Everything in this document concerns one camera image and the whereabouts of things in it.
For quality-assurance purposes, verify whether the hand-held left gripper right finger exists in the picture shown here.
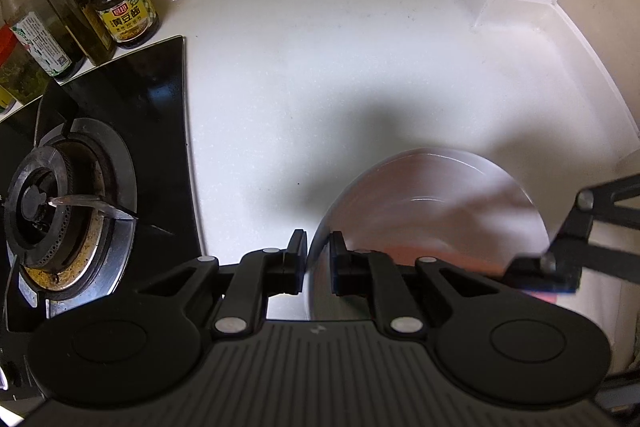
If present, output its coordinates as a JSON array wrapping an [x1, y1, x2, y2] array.
[[330, 231, 502, 338]]

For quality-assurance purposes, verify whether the bottle white green label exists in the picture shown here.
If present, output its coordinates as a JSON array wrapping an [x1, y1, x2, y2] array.
[[0, 0, 88, 82]]

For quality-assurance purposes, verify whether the black glass gas stove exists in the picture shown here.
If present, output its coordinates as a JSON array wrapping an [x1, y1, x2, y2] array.
[[0, 35, 210, 408]]

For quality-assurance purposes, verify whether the pickle jar red label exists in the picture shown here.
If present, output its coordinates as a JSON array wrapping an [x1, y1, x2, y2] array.
[[0, 24, 53, 105]]

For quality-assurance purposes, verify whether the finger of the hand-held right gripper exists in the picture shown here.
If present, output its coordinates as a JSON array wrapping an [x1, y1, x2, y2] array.
[[502, 174, 640, 296]]

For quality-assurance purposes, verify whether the sauce jar checkered lid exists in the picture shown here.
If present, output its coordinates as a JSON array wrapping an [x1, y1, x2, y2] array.
[[83, 0, 161, 45]]

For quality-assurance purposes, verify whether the black pan support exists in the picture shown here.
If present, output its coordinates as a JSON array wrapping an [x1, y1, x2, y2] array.
[[0, 97, 176, 333]]

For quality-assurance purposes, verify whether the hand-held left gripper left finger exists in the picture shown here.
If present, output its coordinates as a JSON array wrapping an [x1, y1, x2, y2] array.
[[135, 229, 309, 341]]

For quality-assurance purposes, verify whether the white bowl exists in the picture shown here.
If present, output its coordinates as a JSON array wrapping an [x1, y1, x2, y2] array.
[[306, 148, 551, 323]]

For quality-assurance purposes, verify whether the round gas burner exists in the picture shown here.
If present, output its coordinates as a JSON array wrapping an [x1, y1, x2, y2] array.
[[0, 118, 138, 308]]

